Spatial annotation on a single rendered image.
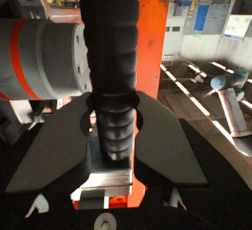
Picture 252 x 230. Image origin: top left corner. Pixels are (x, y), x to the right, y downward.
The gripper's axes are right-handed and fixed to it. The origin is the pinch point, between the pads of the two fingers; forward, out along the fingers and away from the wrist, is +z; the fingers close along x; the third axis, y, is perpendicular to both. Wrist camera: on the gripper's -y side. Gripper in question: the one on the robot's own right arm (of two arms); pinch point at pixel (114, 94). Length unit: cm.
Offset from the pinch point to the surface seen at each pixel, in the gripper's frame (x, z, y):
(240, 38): 586, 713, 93
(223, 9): 855, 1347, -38
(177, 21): 489, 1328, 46
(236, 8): 643, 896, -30
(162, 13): 19, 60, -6
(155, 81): 20, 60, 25
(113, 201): -10, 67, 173
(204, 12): 697, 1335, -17
